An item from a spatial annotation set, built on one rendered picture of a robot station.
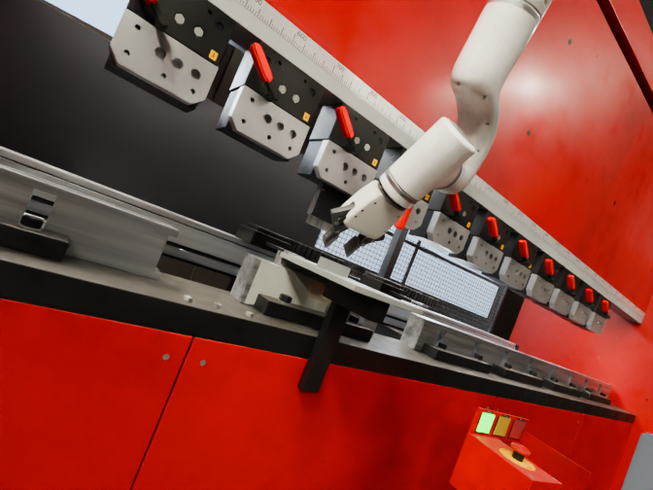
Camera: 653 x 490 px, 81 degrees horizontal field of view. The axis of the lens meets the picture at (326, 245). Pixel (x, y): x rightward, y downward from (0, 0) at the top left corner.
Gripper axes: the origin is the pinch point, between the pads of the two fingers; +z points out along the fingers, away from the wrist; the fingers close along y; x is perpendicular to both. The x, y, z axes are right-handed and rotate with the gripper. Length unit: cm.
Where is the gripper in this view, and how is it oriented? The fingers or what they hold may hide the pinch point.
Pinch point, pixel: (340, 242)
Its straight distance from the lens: 81.1
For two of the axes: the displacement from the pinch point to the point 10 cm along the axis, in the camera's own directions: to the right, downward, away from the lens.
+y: -7.5, -3.3, -5.8
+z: -6.4, 5.9, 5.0
